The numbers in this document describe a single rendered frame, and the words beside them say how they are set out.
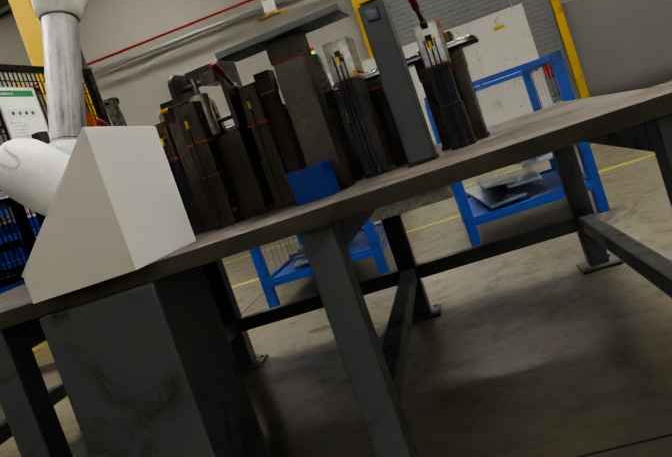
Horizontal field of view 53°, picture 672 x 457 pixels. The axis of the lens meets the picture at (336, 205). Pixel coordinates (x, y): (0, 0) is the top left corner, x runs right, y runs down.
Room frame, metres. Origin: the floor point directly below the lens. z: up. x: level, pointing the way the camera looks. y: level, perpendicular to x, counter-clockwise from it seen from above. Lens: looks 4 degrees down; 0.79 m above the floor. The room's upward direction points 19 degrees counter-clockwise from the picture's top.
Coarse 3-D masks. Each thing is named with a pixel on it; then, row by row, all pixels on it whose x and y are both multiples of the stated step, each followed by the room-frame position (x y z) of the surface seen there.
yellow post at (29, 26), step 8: (8, 0) 3.03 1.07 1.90; (16, 0) 3.02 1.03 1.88; (24, 0) 3.01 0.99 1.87; (16, 8) 3.02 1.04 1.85; (24, 8) 3.01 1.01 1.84; (32, 8) 3.01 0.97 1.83; (16, 16) 3.03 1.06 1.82; (24, 16) 3.02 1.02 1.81; (32, 16) 3.00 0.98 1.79; (24, 24) 3.02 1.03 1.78; (32, 24) 3.01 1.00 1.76; (40, 24) 3.02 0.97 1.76; (24, 32) 3.02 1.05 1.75; (32, 32) 3.01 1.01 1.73; (40, 32) 3.01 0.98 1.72; (24, 40) 3.03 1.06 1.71; (32, 40) 3.02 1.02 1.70; (40, 40) 3.01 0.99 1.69; (32, 48) 3.02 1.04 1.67; (40, 48) 3.01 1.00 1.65; (32, 56) 3.03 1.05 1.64; (40, 56) 3.01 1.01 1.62; (32, 64) 3.03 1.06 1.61; (40, 64) 3.02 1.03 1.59
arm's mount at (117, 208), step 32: (96, 128) 1.48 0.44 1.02; (128, 128) 1.63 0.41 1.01; (96, 160) 1.43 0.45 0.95; (128, 160) 1.57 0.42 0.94; (160, 160) 1.74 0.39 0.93; (64, 192) 1.44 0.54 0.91; (96, 192) 1.43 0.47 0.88; (128, 192) 1.51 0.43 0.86; (160, 192) 1.67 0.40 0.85; (64, 224) 1.45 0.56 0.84; (96, 224) 1.44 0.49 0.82; (128, 224) 1.46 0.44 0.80; (160, 224) 1.61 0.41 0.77; (32, 256) 1.47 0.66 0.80; (64, 256) 1.45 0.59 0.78; (96, 256) 1.44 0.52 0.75; (128, 256) 1.43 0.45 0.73; (160, 256) 1.55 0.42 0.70; (32, 288) 1.47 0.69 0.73; (64, 288) 1.46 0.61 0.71
